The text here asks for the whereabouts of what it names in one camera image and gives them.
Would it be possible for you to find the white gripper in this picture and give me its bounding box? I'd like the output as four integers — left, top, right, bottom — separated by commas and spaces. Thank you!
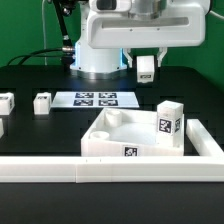
87, 4, 206, 68

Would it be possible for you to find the white square tabletop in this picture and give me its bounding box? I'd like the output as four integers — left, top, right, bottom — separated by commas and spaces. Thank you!
81, 108, 184, 157

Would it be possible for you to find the white L-shaped fence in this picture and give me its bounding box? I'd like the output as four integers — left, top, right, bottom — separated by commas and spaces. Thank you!
0, 119, 224, 183

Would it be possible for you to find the white part at left edge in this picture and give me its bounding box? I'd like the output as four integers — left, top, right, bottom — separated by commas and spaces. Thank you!
0, 118, 4, 139

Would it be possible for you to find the black cable bundle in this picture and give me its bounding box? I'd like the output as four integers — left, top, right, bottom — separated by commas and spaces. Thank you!
7, 46, 76, 66

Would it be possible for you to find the white marker base plate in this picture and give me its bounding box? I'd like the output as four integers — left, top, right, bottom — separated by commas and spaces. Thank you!
51, 92, 139, 108

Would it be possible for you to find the white thin cable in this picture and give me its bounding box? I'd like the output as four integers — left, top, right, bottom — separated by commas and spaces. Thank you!
41, 0, 48, 66

